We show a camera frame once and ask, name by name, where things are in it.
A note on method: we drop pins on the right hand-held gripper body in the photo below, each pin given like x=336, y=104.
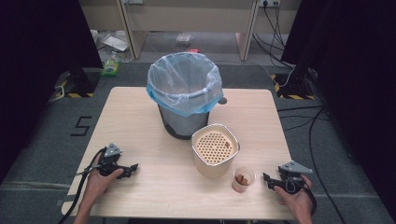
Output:
x=292, y=177

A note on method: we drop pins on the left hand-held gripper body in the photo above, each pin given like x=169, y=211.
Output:
x=109, y=161

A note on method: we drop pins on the person's left hand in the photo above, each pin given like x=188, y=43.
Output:
x=98, y=182

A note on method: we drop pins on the person's right hand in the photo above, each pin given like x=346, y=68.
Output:
x=295, y=200

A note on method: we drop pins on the brown scraps in cup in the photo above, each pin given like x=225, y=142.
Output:
x=242, y=179

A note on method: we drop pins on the small clear plastic cup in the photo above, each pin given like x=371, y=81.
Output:
x=241, y=186

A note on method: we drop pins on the brown scrap on strainer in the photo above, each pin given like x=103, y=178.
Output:
x=227, y=144

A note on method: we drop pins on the beige container with strainer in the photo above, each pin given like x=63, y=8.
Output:
x=213, y=155

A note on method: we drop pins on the grey trash bin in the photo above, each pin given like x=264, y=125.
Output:
x=183, y=124

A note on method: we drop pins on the black yellow striped stand base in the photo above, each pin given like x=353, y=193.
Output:
x=292, y=88

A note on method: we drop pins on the green wipes packet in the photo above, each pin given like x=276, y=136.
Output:
x=110, y=67

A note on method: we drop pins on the clear blue trash bag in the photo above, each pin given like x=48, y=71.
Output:
x=183, y=84

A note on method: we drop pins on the black curtain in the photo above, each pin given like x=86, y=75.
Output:
x=355, y=77
x=40, y=77

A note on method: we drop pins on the white papers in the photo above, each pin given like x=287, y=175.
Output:
x=115, y=43

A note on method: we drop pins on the small red object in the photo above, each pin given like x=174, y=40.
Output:
x=193, y=50

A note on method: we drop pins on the clear plastic box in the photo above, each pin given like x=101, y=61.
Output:
x=183, y=38

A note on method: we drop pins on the beige wooden desk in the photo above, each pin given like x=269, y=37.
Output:
x=193, y=18

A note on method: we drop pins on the white wall power outlet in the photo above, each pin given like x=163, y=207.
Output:
x=269, y=2

